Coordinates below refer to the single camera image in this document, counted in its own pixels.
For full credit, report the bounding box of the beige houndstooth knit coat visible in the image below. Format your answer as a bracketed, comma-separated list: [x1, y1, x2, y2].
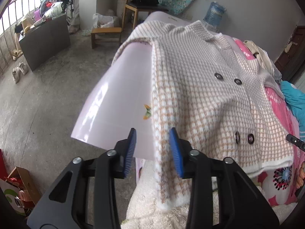
[115, 21, 294, 210]

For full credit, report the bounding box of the cream clothes pile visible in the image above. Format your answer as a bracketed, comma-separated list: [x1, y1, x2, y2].
[243, 40, 282, 81]

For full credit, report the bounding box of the person's right hand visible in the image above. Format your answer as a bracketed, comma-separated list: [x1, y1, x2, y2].
[296, 161, 305, 189]

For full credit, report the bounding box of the teal garment on bed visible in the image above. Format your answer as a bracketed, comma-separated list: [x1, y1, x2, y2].
[280, 81, 305, 141]

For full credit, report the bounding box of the white fluffy blanket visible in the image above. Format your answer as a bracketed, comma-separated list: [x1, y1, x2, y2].
[121, 159, 297, 228]

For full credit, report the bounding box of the dark wooden door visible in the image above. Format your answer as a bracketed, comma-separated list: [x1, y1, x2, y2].
[275, 25, 304, 83]

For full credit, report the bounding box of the small wooden stool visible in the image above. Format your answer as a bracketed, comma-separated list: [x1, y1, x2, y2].
[91, 27, 122, 49]

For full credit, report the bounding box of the white plastic bag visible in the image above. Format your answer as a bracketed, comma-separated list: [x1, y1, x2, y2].
[92, 14, 114, 28]

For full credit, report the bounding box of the blue water bottle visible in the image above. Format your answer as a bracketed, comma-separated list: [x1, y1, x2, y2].
[204, 2, 226, 28]

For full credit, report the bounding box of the cardboard box with items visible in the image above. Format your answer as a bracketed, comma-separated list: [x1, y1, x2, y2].
[1, 166, 41, 217]

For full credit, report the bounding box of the pair of beige shoes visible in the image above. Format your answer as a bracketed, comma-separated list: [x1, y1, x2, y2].
[12, 62, 28, 84]

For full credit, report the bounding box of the wooden chair with dark seat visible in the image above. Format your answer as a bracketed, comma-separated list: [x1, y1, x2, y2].
[121, 0, 169, 31]

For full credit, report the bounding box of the black bag on chair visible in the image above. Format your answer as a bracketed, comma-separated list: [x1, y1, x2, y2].
[131, 0, 159, 6]

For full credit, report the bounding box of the wheelchair with blue bag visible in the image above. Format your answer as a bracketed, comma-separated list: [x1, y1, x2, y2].
[39, 0, 73, 19]

